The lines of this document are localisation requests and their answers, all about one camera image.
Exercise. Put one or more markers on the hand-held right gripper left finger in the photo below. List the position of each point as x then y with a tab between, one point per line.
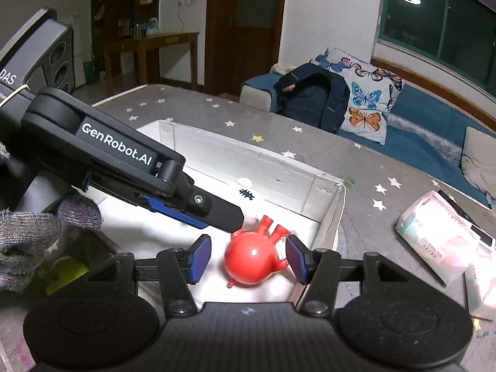
199	257

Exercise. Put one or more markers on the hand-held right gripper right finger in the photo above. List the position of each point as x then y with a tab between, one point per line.
295	257

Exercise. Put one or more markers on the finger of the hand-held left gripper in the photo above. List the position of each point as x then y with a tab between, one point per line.
170	207
217	209

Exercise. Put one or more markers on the red pomegranate toy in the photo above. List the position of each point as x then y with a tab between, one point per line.
248	259

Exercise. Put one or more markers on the grey cardboard box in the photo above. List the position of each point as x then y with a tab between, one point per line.
271	178

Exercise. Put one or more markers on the green monster toy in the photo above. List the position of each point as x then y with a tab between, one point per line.
64	275

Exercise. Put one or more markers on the person's left hand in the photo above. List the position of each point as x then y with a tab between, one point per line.
23	240

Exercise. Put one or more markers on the small black insect toy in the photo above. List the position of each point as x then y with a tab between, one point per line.
245	194

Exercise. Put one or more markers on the grey star tablecloth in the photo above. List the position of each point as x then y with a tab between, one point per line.
310	151

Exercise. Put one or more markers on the metal mug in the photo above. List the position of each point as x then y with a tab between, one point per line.
135	31

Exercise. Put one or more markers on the wooden side table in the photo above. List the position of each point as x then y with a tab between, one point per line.
166	40

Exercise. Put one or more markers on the clear jar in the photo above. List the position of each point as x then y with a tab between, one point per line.
152	27

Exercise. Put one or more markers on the dark blue backpack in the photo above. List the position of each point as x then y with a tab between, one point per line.
310	100

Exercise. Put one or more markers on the dark wooden shelf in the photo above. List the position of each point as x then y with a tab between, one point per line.
112	0

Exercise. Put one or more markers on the pink white tissue pack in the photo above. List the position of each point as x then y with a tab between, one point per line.
438	232
482	290

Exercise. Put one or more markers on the beige cloth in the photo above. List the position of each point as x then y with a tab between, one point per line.
285	68

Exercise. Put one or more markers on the brown wooden door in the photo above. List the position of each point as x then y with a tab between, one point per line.
248	46

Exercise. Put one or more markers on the butterfly print pillow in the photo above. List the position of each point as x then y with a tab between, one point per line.
366	97

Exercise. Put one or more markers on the blue sofa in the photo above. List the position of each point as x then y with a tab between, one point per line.
426	124

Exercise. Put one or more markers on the grey pillow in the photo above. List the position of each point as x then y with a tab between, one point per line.
478	155

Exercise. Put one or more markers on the green frame window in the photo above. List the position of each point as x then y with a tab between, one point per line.
445	27

